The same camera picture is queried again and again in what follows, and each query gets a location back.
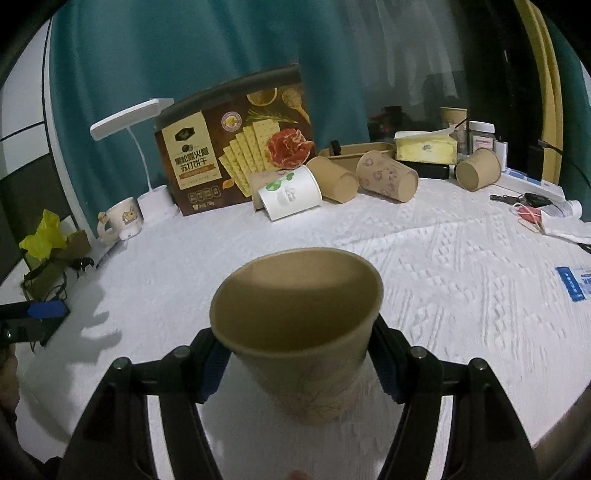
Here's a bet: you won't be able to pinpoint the white desk lamp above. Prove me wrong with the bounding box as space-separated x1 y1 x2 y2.
89 97 179 227

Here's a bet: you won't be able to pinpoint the white paper cup green print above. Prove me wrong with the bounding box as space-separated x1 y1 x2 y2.
259 165 322 221

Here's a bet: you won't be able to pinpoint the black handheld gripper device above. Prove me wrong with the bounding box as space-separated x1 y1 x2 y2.
0 300 70 347

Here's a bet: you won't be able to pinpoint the yellow curtain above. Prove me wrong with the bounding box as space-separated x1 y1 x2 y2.
513 0 565 184

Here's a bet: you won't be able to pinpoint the brown paper cup right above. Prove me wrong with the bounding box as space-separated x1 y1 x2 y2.
456 148 502 192

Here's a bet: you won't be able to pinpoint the yellow plastic bag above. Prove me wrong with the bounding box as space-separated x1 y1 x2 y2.
19 209 67 261

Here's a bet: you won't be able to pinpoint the blue white card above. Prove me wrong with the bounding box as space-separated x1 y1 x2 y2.
556 266 591 302

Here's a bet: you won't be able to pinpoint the teal curtain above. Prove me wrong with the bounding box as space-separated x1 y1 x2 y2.
49 1 369 225
545 17 590 203

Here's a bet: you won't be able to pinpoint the black keys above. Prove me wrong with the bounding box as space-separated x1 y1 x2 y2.
489 193 552 208

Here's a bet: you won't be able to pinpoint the brown cracker box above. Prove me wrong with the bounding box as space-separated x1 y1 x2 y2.
154 64 315 216

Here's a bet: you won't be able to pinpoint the tan oval tray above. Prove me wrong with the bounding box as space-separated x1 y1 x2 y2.
318 142 396 173

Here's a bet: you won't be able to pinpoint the brown printed paper cup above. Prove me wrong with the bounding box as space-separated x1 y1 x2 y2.
209 248 384 424
356 151 419 203

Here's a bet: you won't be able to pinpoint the yellow tissue box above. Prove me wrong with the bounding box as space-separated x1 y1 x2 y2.
394 127 458 165

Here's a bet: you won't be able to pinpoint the upright brown paper cup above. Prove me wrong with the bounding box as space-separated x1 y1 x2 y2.
440 107 469 155

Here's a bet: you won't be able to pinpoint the clear jar white lid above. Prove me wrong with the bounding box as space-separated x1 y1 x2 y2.
468 120 496 154

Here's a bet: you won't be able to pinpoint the white textured tablecloth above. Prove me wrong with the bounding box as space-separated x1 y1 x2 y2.
16 180 590 474

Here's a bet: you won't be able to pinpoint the brown paper cup behind white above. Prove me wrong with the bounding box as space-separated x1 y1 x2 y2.
247 170 287 211

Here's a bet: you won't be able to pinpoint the black flat box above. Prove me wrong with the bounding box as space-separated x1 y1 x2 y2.
404 161 453 180

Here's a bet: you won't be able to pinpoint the person's left hand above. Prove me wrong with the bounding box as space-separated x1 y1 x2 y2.
0 345 20 413

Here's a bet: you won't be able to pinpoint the teal curtain right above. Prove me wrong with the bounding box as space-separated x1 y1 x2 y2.
545 17 590 203

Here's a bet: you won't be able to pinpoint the plain brown paper cup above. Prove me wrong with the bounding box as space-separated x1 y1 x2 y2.
307 156 359 204

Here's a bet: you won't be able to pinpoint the teal curtain left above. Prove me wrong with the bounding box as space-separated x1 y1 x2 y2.
49 1 369 225

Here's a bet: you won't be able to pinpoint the white paper packet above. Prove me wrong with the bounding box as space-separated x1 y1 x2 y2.
540 200 591 245

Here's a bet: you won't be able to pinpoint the cream cartoon mug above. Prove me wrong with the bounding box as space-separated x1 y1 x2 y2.
97 197 143 245

